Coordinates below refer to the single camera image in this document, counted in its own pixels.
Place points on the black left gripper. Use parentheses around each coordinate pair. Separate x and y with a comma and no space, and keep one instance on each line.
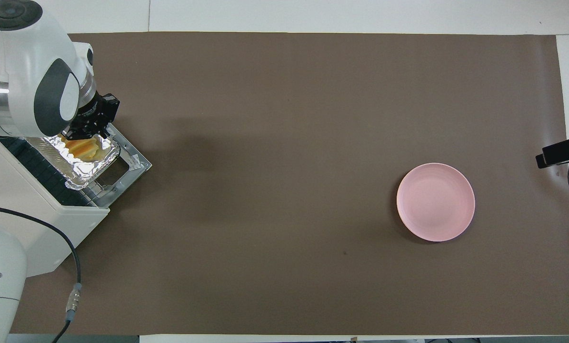
(96,112)

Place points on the sliced orange glazed bread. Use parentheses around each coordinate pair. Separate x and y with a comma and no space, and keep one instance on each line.
(86,148)

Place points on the aluminium foil tray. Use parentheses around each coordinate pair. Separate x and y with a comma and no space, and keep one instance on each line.
(89,169)

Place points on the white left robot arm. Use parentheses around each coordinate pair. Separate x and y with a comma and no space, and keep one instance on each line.
(27,57)

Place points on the glass oven door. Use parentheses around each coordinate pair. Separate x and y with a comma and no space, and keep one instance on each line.
(140,164)

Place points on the white toaster oven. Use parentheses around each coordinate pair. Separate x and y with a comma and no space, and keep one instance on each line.
(41,214)

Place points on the pink round plate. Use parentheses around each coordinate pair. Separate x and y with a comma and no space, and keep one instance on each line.
(434,202)

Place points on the brown table mat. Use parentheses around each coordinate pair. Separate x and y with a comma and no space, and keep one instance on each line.
(289,190)

